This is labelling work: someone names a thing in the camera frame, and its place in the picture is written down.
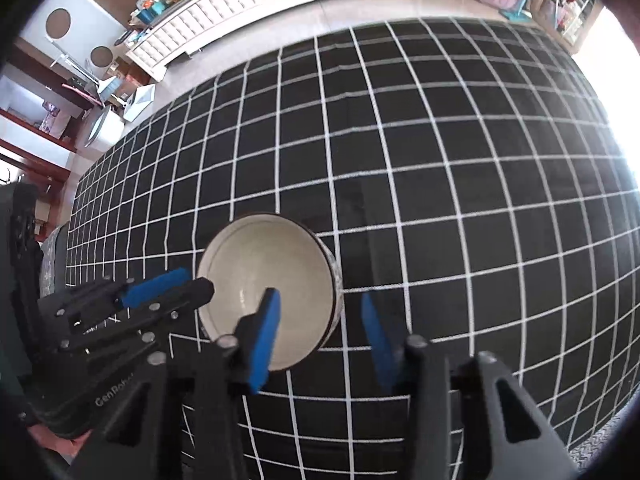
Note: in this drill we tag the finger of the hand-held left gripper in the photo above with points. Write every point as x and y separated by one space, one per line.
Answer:
155 287
190 295

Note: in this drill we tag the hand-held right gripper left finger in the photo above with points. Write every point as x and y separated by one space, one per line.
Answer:
265 340

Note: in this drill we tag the person's left hand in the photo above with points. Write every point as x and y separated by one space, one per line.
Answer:
55 442

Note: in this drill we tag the black checked tablecloth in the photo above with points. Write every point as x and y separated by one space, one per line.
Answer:
450 185

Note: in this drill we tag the white plastic bin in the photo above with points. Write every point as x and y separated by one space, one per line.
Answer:
107 127

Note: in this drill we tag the white open box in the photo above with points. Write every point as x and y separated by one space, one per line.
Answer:
140 102

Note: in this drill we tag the grey printed chair cover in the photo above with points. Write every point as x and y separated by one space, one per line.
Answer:
52 260

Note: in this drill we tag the white quilted low cabinet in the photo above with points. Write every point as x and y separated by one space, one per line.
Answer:
210 15

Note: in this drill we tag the white partition with round holes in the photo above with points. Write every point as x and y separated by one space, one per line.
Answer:
80 15

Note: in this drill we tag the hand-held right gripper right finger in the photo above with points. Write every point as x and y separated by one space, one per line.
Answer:
377 345

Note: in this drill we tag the patterned bowl with cream inside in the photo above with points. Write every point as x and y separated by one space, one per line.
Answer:
260 255

